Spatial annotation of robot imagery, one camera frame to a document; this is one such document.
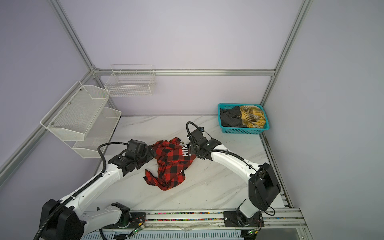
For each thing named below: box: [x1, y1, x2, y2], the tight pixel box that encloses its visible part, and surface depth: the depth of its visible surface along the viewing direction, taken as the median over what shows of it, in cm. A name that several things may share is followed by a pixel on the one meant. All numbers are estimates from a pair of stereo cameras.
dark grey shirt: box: [219, 106, 247, 128], surface depth 109 cm
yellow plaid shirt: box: [237, 105, 266, 129], surface depth 107 cm
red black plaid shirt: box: [143, 137, 196, 191], surface depth 88 cm
